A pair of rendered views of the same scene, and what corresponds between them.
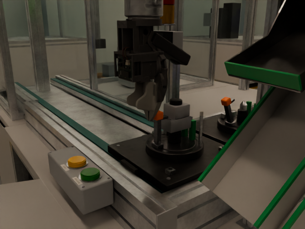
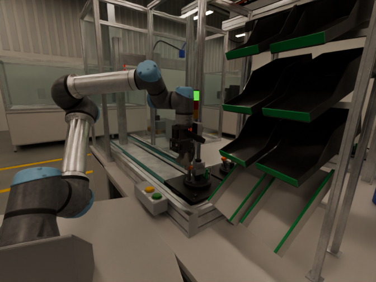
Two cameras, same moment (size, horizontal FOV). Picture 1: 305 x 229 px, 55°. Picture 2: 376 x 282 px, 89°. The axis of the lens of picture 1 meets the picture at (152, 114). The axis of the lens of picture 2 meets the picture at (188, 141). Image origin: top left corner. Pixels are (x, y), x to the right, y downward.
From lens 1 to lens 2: 0.25 m
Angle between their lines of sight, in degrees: 3
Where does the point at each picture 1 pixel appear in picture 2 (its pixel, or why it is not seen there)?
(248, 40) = not seen: hidden behind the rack
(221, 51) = (228, 114)
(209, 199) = (213, 208)
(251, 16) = not seen: hidden behind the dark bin
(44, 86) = (124, 141)
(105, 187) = (164, 202)
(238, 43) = not seen: hidden behind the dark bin
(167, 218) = (193, 217)
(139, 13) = (182, 123)
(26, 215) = (123, 215)
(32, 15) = (120, 103)
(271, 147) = (239, 186)
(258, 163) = (233, 193)
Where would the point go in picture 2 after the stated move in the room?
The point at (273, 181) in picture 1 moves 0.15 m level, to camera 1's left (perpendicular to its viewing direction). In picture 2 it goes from (239, 201) to (196, 201)
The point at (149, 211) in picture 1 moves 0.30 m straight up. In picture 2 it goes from (185, 214) to (187, 137)
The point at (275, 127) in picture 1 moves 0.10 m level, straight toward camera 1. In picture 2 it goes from (241, 177) to (237, 188)
